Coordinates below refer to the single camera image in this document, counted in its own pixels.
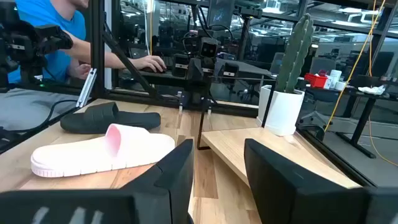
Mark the white cloth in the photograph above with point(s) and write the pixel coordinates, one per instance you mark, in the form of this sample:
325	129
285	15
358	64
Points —
371	90

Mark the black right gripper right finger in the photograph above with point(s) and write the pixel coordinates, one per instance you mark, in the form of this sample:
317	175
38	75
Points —
280	193

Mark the pink slide sandal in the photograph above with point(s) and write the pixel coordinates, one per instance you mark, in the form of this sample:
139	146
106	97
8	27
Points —
93	158

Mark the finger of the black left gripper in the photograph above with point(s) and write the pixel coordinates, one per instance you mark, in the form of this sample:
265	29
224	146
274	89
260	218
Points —
230	79
180	71

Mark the black aluminium table frame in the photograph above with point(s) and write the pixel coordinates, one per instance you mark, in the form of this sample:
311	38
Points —
98	46

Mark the person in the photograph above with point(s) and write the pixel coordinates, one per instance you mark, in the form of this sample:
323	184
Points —
46	15

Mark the black desk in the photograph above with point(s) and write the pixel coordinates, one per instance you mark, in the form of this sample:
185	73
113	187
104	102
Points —
365	118

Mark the person's hand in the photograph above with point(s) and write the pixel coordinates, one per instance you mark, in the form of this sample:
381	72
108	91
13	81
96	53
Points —
82	71
150	63

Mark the green cactus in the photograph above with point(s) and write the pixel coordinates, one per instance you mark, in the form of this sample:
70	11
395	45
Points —
295	53

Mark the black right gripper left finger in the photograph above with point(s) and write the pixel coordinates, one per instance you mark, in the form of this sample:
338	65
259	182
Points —
168	186

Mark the black slide sandal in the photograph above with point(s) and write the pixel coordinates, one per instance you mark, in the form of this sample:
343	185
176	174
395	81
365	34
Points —
93	118

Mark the dark monitor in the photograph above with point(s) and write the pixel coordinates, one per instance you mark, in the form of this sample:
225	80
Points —
221	14

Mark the white container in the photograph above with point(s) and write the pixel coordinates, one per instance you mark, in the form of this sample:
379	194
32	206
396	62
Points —
335	76

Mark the white plant pot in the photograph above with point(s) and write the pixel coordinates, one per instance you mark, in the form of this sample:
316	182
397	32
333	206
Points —
286	112

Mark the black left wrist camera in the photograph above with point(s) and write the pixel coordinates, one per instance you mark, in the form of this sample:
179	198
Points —
208	48

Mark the silver aluminium bracket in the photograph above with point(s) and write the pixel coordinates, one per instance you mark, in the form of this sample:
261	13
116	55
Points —
86	88

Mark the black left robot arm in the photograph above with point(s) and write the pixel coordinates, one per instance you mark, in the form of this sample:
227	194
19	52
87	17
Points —
196	93

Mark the grey office chair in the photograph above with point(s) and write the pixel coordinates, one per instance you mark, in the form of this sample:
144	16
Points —
321	65

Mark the red plastic box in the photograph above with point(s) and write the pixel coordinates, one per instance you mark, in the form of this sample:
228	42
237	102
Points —
315	81

